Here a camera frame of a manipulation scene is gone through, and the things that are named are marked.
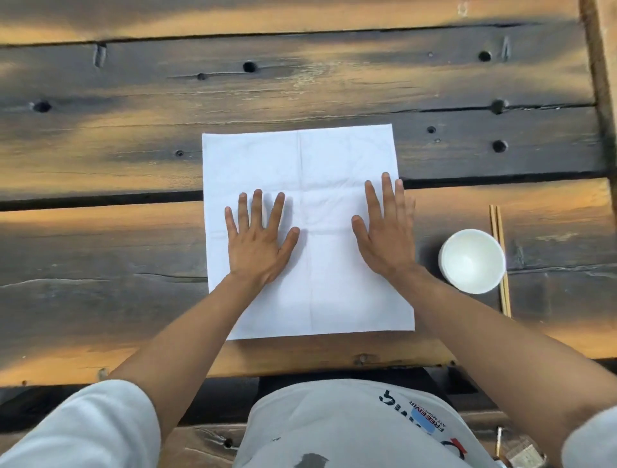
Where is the white cloth napkin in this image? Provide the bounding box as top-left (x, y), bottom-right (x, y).
top-left (201, 123), bottom-right (416, 341)

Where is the clear plastic packet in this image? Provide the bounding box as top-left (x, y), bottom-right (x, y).
top-left (508, 438), bottom-right (543, 468)

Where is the person's right forearm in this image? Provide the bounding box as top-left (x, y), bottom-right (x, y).
top-left (395, 263), bottom-right (617, 456)

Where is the person's left hand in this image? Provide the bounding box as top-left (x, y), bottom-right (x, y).
top-left (224, 189), bottom-right (301, 286)

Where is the white ceramic bowl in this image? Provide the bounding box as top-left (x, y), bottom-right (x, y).
top-left (438, 229), bottom-right (507, 295)

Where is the wooden chopstick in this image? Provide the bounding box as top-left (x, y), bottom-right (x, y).
top-left (489, 205), bottom-right (510, 318)
top-left (496, 205), bottom-right (513, 318)

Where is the person's right hand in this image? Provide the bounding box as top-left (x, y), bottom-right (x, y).
top-left (351, 172), bottom-right (418, 280)

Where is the person's left forearm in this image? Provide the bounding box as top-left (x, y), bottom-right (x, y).
top-left (109, 271), bottom-right (271, 442)

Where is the white printed t-shirt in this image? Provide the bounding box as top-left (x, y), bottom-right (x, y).
top-left (0, 378), bottom-right (617, 468)

